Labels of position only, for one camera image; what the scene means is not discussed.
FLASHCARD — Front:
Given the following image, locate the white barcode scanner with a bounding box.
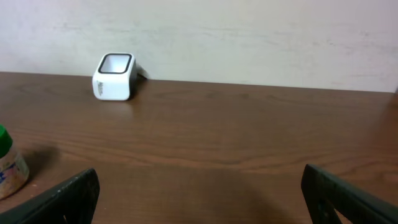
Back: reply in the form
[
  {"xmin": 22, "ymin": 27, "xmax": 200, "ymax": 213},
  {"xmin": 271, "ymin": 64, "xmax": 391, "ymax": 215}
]
[{"xmin": 91, "ymin": 52, "xmax": 148, "ymax": 101}]

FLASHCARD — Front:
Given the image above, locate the green lid jar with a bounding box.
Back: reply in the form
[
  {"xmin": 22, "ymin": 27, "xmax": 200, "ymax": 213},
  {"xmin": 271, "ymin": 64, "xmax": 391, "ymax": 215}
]
[{"xmin": 1, "ymin": 125, "xmax": 29, "ymax": 200}]

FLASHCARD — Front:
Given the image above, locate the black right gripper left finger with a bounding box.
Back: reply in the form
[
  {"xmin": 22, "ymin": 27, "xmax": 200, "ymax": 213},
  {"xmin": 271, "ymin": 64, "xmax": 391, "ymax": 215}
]
[{"xmin": 1, "ymin": 168, "xmax": 100, "ymax": 224}]

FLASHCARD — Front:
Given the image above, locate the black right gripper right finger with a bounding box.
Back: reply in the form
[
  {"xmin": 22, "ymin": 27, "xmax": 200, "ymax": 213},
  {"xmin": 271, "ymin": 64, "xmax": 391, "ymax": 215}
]
[{"xmin": 301, "ymin": 164, "xmax": 397, "ymax": 224}]

